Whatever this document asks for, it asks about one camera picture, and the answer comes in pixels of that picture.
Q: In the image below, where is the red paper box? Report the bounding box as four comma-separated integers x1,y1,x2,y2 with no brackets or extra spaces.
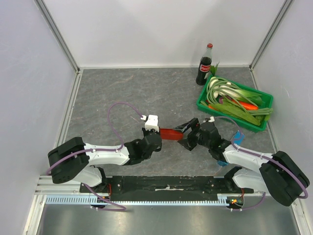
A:
160,128,183,141

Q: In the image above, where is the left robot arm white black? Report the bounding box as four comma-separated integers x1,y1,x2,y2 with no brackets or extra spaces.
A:
47,128,162,192

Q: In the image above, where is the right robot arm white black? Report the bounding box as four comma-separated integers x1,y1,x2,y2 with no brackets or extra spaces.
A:
174,117,310,206

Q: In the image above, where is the blue rectangular box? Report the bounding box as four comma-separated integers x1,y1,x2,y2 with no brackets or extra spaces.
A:
217,131,245,167

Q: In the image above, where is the leek with green leaves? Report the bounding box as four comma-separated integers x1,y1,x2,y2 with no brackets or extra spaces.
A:
206,77,263,106

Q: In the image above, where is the orange carrot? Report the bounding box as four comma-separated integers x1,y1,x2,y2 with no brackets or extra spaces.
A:
231,99,259,111

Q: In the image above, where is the cola glass bottle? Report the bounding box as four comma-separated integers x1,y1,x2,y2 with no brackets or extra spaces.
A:
196,43,213,86

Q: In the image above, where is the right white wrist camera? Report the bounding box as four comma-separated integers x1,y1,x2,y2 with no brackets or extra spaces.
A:
203,116,215,123

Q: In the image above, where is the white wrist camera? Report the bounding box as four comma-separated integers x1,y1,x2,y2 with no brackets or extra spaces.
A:
203,116,215,123
140,115,159,132

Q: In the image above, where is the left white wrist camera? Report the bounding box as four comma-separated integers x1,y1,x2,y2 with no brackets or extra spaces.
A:
140,115,159,132

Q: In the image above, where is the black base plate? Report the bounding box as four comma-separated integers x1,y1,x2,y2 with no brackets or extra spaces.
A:
92,176,254,202

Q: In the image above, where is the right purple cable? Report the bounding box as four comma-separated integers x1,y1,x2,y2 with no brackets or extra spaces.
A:
214,116,309,212

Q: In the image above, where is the light blue slotted cable duct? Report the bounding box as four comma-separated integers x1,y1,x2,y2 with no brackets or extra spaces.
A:
45,195,229,206

